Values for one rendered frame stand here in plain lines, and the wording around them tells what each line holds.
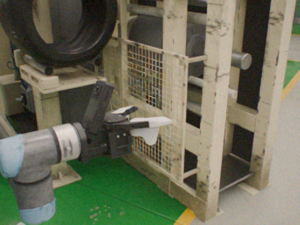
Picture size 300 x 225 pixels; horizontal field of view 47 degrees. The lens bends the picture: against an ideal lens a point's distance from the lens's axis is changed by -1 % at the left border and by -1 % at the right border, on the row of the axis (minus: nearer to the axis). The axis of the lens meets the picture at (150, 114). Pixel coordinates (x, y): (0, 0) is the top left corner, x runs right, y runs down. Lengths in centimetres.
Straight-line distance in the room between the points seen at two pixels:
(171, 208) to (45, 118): 98
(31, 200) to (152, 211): 152
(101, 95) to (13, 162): 21
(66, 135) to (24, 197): 15
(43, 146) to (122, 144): 18
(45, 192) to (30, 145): 11
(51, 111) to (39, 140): 162
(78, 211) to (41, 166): 155
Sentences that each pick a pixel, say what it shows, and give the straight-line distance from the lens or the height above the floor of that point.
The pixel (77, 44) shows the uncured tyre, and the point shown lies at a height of 96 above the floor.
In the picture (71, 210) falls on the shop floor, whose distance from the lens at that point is 227.
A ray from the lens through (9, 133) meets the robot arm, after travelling 81.
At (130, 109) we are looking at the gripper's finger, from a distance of 85.
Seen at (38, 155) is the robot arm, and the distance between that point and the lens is 69.
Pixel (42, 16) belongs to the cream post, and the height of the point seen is 112.
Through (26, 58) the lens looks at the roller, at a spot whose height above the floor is 91.
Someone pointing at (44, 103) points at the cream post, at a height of 59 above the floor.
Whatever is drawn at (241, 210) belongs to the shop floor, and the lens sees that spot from 229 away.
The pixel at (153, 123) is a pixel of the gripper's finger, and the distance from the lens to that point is 74.
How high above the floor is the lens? 138
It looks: 23 degrees down
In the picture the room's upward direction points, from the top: straight up
